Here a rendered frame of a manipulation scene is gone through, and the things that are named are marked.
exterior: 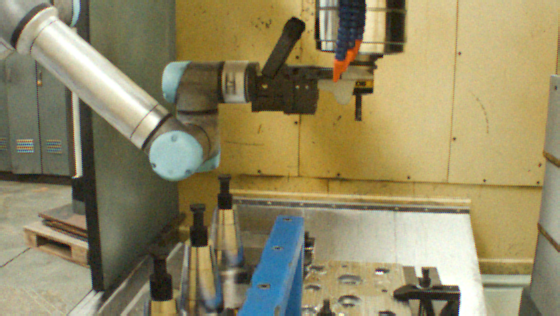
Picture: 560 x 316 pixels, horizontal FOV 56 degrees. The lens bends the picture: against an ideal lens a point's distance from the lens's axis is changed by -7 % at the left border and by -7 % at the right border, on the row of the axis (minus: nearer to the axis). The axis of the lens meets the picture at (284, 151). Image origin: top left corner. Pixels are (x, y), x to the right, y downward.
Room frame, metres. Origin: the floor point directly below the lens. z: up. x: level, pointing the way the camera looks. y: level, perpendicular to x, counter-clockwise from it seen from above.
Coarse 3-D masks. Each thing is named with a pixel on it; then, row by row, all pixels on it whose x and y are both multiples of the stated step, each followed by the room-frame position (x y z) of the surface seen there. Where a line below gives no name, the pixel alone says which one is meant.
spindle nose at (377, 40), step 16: (320, 0) 0.94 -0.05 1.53; (336, 0) 0.91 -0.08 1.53; (368, 0) 0.90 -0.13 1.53; (384, 0) 0.90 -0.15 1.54; (400, 0) 0.92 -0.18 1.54; (320, 16) 0.94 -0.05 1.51; (336, 16) 0.91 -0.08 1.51; (368, 16) 0.90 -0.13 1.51; (384, 16) 0.90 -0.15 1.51; (400, 16) 0.92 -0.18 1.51; (320, 32) 0.94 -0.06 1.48; (336, 32) 0.91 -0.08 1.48; (368, 32) 0.90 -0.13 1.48; (384, 32) 0.90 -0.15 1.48; (400, 32) 0.92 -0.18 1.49; (320, 48) 0.94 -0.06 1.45; (368, 48) 0.90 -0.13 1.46; (384, 48) 0.90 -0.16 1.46; (400, 48) 0.93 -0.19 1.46
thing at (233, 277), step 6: (246, 258) 0.61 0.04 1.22; (246, 264) 0.60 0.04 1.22; (252, 264) 0.60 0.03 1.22; (234, 270) 0.58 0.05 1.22; (240, 270) 0.58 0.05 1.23; (246, 270) 0.58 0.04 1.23; (252, 270) 0.59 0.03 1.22; (222, 276) 0.57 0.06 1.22; (228, 276) 0.57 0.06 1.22; (234, 276) 0.57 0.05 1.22; (240, 276) 0.57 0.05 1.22; (246, 276) 0.58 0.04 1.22; (222, 282) 0.57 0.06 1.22; (228, 282) 0.57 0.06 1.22; (234, 282) 0.57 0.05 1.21; (240, 282) 0.58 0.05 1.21; (246, 282) 0.60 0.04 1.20
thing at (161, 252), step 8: (152, 248) 0.38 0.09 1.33; (160, 248) 0.38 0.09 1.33; (152, 256) 0.37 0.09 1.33; (160, 256) 0.37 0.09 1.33; (160, 264) 0.37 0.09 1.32; (160, 272) 0.37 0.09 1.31; (152, 280) 0.37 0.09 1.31; (160, 280) 0.37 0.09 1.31; (168, 280) 0.37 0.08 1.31; (152, 288) 0.37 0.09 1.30; (160, 288) 0.37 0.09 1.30; (168, 288) 0.37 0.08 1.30; (152, 296) 0.37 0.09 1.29; (160, 296) 0.37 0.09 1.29; (168, 296) 0.37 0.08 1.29
